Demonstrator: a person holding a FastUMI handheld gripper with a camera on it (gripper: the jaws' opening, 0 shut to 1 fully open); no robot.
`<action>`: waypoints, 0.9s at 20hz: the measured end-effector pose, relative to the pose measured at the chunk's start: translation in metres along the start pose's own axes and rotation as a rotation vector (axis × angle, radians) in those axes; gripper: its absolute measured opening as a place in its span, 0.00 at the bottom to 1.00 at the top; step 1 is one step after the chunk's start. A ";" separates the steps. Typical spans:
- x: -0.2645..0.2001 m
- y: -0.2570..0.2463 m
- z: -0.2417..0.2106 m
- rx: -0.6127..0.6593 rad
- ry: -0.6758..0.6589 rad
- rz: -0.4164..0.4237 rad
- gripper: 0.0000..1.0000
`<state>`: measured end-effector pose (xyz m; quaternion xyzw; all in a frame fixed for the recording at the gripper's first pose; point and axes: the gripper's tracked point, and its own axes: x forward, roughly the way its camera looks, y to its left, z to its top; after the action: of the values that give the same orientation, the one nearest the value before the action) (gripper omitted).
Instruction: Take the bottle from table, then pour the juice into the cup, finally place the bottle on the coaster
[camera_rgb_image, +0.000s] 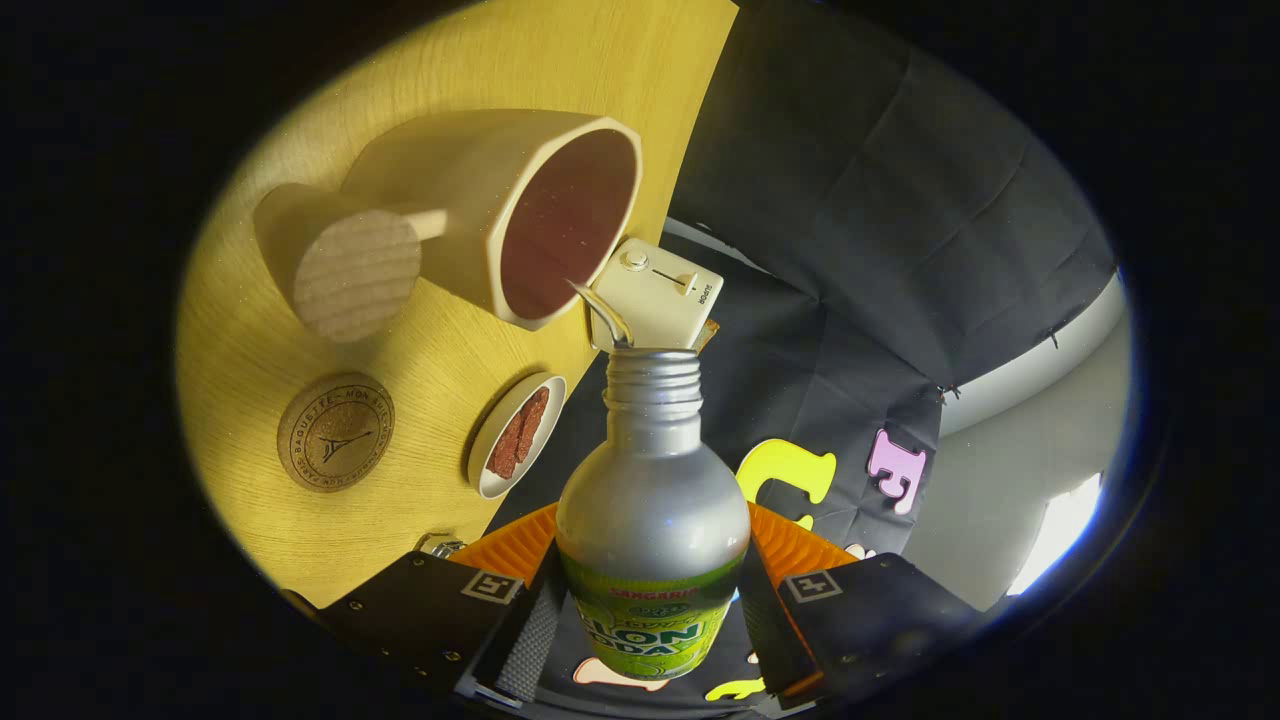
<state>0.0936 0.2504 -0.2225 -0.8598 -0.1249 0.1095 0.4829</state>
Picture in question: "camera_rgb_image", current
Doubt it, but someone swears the beige wooden cup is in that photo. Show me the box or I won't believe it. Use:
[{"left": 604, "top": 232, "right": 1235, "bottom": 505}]
[{"left": 252, "top": 108, "right": 644, "bottom": 344}]

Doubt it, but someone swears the wooden table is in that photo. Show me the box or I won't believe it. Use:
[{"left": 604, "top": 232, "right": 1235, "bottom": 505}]
[{"left": 175, "top": 0, "right": 741, "bottom": 609}]

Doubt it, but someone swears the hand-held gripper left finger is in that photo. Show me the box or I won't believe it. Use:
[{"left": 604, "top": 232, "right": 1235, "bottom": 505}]
[{"left": 290, "top": 503, "right": 566, "bottom": 711}]

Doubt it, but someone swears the red sausage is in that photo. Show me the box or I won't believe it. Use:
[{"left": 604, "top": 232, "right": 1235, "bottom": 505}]
[
  {"left": 515, "top": 388, "right": 551, "bottom": 463},
  {"left": 487, "top": 410, "right": 528, "bottom": 481}
]

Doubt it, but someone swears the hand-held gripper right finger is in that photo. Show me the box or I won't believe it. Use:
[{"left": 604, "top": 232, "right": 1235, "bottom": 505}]
[{"left": 738, "top": 503, "right": 986, "bottom": 711}]

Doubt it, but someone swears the silver bottle with green label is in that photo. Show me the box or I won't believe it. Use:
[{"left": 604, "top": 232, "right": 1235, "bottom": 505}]
[{"left": 555, "top": 347, "right": 751, "bottom": 683}]

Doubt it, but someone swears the white oval plate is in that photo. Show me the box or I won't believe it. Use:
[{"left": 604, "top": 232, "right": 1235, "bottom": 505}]
[{"left": 466, "top": 373, "right": 568, "bottom": 501}]

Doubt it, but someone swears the black backdrop cloth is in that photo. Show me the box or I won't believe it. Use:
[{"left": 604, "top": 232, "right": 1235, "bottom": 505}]
[{"left": 490, "top": 0, "right": 1119, "bottom": 720}]

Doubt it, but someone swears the white toaster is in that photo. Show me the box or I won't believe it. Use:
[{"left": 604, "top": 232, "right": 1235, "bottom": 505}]
[{"left": 587, "top": 237, "right": 725, "bottom": 353}]

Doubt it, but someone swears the round wooden coaster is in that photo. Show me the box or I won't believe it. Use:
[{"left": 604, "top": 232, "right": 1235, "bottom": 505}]
[{"left": 277, "top": 372, "right": 396, "bottom": 493}]

